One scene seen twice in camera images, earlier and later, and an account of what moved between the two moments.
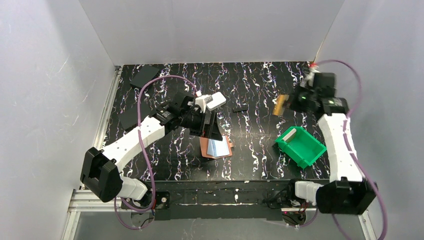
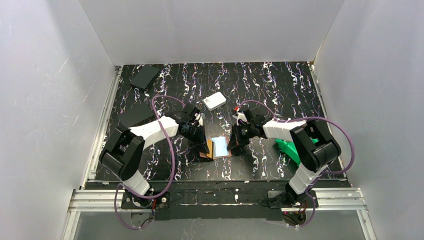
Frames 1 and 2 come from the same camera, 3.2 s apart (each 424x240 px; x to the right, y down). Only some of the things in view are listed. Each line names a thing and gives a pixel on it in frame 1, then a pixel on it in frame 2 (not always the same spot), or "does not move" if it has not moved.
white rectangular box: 218,100 does not move
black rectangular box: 143,76 does not move
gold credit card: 278,107 -> 209,142
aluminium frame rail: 77,204 does not move
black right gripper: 292,101 -> 238,135
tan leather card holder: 216,149 does not move
